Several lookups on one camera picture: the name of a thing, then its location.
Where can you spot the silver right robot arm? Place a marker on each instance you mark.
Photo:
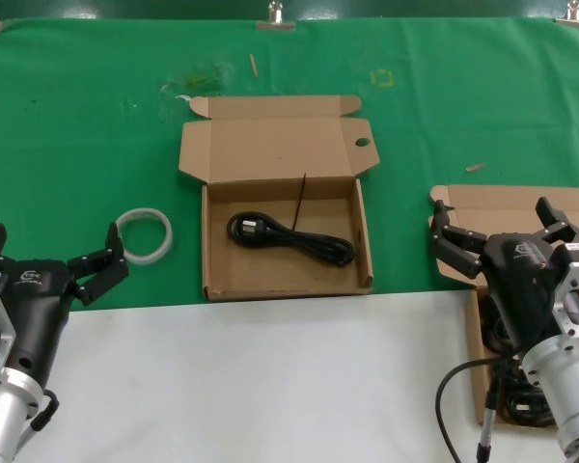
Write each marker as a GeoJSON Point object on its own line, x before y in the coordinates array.
{"type": "Point", "coordinates": [567, 398]}

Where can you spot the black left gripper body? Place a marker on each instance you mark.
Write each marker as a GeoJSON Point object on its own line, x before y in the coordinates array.
{"type": "Point", "coordinates": [38, 299]}

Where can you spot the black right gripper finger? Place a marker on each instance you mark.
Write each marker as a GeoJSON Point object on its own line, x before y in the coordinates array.
{"type": "Point", "coordinates": [560, 226]}
{"type": "Point", "coordinates": [458, 247]}

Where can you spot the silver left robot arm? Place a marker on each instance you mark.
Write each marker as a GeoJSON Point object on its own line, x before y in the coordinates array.
{"type": "Point", "coordinates": [2, 419]}

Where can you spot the clear tape roll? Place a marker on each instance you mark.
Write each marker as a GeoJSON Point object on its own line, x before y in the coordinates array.
{"type": "Point", "coordinates": [145, 259]}

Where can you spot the small wood chip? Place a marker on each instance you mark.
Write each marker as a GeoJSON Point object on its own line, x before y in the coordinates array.
{"type": "Point", "coordinates": [475, 168]}

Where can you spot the open flat cardboard box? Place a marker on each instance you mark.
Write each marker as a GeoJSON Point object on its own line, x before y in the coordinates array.
{"type": "Point", "coordinates": [280, 144]}

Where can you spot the green table cloth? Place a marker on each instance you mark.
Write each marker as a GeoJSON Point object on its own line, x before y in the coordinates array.
{"type": "Point", "coordinates": [77, 144]}

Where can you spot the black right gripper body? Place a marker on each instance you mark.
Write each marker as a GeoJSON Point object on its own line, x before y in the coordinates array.
{"type": "Point", "coordinates": [523, 287]}

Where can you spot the small wooden stick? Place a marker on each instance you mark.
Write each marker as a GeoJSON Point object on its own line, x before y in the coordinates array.
{"type": "Point", "coordinates": [254, 64]}

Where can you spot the clear plastic scrap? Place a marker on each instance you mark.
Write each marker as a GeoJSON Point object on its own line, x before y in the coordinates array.
{"type": "Point", "coordinates": [198, 78]}

